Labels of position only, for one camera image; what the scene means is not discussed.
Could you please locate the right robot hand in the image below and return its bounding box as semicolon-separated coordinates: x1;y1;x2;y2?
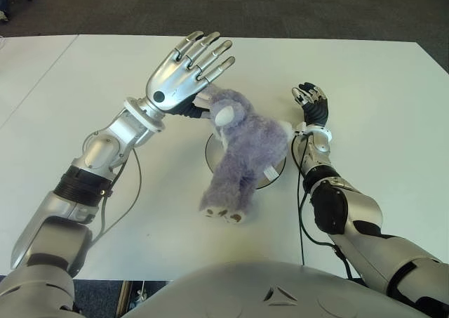
290;81;331;126

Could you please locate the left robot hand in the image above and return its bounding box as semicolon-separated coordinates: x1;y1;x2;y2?
144;30;236;121

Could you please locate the purple plush bunny doll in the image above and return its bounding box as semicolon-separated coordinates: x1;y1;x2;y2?
194;85;294;225

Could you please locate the white plate black rim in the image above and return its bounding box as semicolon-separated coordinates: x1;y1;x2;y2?
205;133;287;190

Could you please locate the grey robot torso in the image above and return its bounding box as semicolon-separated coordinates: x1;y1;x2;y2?
122;260;432;318

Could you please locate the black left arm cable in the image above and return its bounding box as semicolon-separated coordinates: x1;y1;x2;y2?
90;148;143;244

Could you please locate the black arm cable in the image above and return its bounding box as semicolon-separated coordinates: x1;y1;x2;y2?
90;148;143;244
293;134;356;281

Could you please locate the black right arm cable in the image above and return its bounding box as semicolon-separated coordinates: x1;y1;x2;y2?
293;134;356;281

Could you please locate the metal frame under table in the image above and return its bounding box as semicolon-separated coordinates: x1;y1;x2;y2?
117;279;170;308

